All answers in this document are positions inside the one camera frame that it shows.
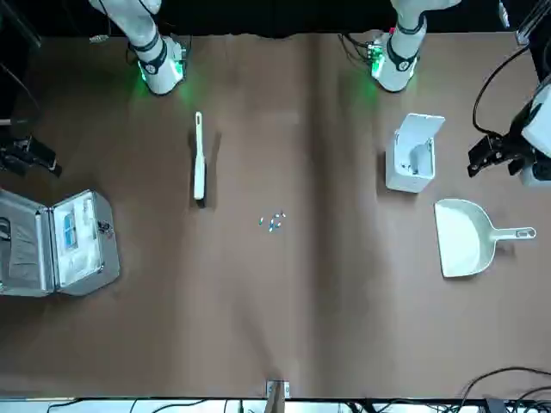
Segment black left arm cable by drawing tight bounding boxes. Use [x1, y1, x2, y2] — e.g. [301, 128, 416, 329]
[473, 42, 531, 135]

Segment white trash can with lid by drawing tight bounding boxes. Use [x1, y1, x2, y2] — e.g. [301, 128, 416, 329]
[385, 113, 447, 194]

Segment open aluminium case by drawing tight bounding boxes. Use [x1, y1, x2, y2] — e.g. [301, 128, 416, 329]
[0, 188, 121, 299]

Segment black left base cable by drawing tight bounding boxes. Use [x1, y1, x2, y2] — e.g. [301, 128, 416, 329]
[339, 33, 375, 61]

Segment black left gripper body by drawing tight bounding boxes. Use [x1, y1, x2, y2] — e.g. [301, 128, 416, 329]
[498, 99, 542, 161]

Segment white hand brush dark bristles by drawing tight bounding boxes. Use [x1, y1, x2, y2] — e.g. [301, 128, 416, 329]
[192, 111, 209, 208]

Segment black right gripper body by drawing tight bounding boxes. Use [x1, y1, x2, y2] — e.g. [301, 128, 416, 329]
[0, 137, 32, 176]

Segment pale green plastic dustpan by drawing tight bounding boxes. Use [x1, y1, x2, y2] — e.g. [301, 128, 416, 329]
[433, 198, 538, 280]

